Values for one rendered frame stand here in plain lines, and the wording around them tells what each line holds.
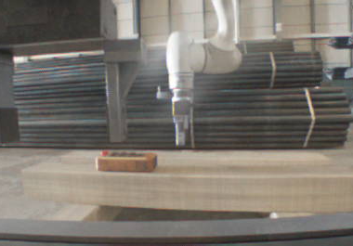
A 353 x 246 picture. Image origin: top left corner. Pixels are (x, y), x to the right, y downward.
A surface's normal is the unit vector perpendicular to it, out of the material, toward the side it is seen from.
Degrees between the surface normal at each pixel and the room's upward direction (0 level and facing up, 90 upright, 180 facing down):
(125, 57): 90
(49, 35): 90
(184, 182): 90
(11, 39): 90
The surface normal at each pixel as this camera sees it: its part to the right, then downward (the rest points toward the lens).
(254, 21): -0.15, 0.09
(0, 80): 1.00, -0.03
